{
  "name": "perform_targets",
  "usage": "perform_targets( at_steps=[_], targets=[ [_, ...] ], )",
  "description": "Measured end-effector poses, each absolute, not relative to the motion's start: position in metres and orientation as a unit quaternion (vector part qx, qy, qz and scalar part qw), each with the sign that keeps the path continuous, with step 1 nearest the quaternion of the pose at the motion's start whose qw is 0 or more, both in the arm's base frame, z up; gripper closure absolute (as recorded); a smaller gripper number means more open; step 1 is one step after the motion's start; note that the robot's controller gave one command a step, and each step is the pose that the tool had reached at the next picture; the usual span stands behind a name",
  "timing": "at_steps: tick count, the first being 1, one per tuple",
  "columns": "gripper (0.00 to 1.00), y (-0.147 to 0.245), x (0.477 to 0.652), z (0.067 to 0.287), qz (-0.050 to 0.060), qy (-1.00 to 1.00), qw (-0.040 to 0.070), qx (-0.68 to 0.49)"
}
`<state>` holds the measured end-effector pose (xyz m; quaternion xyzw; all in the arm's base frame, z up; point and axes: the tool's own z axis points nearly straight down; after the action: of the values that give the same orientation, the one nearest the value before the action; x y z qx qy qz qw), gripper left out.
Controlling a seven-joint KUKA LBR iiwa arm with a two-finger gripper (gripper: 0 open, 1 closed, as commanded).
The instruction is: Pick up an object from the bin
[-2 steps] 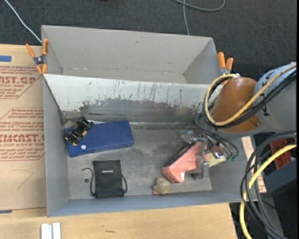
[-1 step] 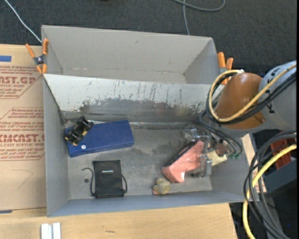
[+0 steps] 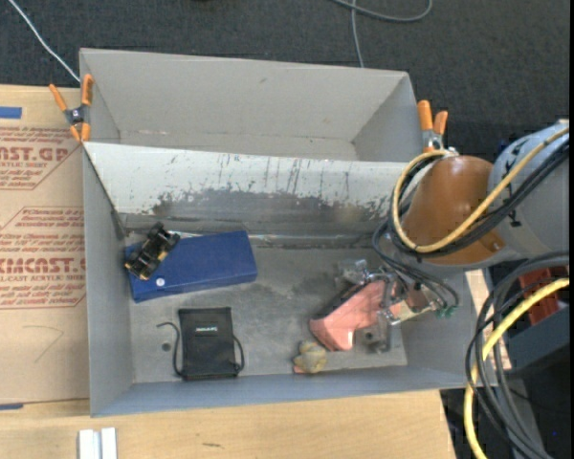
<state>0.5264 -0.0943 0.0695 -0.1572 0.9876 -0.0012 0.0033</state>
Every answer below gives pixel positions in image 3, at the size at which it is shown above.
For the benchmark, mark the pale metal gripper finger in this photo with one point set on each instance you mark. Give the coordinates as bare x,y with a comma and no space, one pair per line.
370,337
359,270

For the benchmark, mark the pink cloth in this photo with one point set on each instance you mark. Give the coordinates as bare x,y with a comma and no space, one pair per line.
344,321

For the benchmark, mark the yellow toy animal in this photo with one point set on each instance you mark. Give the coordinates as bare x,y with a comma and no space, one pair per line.
311,356

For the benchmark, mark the grey metal bin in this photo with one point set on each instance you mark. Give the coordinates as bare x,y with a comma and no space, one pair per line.
268,280

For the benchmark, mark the blue flat box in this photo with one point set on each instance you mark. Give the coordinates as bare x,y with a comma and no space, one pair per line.
210,266

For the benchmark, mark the black toy car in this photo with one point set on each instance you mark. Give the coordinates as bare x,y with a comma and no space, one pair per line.
150,251

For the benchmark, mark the brown cardboard board red print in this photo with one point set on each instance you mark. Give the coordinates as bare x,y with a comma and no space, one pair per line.
33,256

